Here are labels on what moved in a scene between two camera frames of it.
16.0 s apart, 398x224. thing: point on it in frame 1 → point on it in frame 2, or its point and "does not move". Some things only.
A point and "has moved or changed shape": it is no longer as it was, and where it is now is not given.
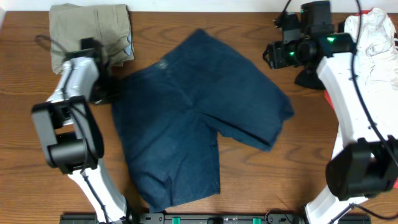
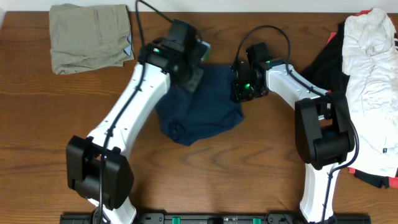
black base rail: [214, 218] does not move
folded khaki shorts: [109, 24] does not move
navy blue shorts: [170, 107] has moved or changed shape
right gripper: [270, 55] → [239, 87]
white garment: [377, 46] does not move
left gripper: [104, 90] → [191, 78]
